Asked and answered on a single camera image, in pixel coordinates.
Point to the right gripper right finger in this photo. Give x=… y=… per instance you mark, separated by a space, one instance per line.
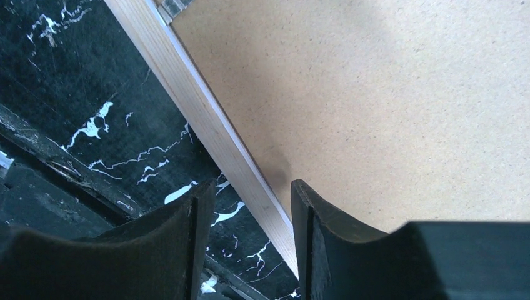
x=340 y=257

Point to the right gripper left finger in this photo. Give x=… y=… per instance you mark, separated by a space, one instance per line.
x=157 y=256

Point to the frame backing board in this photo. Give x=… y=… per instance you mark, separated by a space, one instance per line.
x=390 y=110

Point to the wooden picture frame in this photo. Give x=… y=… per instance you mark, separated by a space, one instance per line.
x=165 y=54

